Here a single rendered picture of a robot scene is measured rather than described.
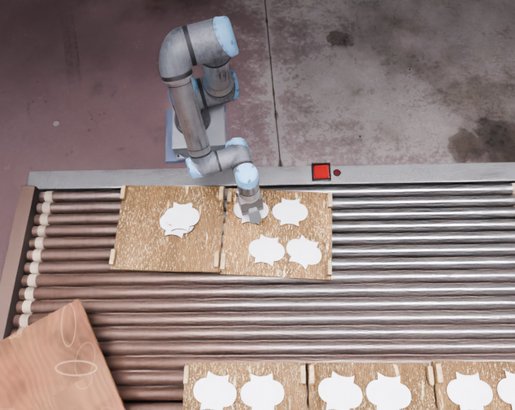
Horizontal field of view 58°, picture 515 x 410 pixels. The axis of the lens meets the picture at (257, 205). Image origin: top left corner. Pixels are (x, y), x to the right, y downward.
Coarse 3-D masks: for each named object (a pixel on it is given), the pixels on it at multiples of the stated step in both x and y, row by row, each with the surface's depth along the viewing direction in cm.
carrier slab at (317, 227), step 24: (264, 192) 183; (288, 192) 182; (312, 192) 182; (312, 216) 178; (240, 240) 175; (288, 240) 174; (312, 240) 174; (240, 264) 171; (264, 264) 171; (288, 264) 171
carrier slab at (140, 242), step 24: (144, 192) 185; (168, 192) 184; (192, 192) 184; (216, 192) 183; (120, 216) 181; (144, 216) 180; (216, 216) 179; (120, 240) 177; (144, 240) 177; (168, 240) 176; (192, 240) 176; (216, 240) 175; (120, 264) 173; (144, 264) 173; (168, 264) 172; (192, 264) 172
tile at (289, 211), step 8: (288, 200) 180; (296, 200) 179; (280, 208) 178; (288, 208) 178; (296, 208) 178; (304, 208) 178; (280, 216) 177; (288, 216) 177; (296, 216) 177; (304, 216) 177; (288, 224) 176; (296, 224) 176
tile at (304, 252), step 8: (296, 240) 173; (304, 240) 173; (288, 248) 172; (296, 248) 172; (304, 248) 172; (312, 248) 171; (296, 256) 170; (304, 256) 170; (312, 256) 170; (320, 256) 170; (304, 264) 169; (312, 264) 169
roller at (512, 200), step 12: (48, 204) 186; (60, 204) 186; (72, 204) 186; (84, 204) 185; (96, 204) 185; (108, 204) 185; (120, 204) 185; (336, 204) 181; (348, 204) 181; (360, 204) 181; (372, 204) 181; (384, 204) 181; (396, 204) 181; (408, 204) 181; (420, 204) 180; (432, 204) 180; (444, 204) 180; (456, 204) 180; (468, 204) 180; (480, 204) 180; (492, 204) 180; (504, 204) 180
